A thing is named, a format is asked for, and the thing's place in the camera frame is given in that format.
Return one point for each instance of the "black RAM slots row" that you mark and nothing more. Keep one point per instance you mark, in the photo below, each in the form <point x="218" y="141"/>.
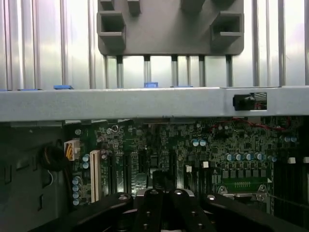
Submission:
<point x="292" y="188"/>

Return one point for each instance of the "grey plastic parts rack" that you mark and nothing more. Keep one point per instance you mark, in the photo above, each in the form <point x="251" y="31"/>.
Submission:
<point x="169" y="29"/>

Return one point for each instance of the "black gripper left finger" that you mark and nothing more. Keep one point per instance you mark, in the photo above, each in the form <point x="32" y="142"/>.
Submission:
<point x="149" y="212"/>

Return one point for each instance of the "open black PC case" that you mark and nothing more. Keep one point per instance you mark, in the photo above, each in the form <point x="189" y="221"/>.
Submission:
<point x="120" y="104"/>

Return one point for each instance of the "blue slot clip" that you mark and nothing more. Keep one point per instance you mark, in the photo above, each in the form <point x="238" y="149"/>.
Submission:
<point x="62" y="87"/>
<point x="150" y="85"/>

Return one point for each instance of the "black intrusion switch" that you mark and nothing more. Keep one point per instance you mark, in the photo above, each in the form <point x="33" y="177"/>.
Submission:
<point x="243" y="101"/>

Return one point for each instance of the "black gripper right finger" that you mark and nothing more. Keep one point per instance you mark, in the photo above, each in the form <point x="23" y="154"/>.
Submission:
<point x="183" y="212"/>

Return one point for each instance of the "white expansion slot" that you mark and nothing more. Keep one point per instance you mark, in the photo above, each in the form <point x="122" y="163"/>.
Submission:
<point x="95" y="176"/>

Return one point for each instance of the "CPU socket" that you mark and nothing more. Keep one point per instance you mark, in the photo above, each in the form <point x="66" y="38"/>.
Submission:
<point x="243" y="183"/>

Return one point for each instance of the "green motherboard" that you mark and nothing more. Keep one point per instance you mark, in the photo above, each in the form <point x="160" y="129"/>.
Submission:
<point x="169" y="140"/>

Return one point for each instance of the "white power connector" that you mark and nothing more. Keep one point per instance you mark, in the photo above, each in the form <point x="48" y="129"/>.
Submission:
<point x="71" y="149"/>

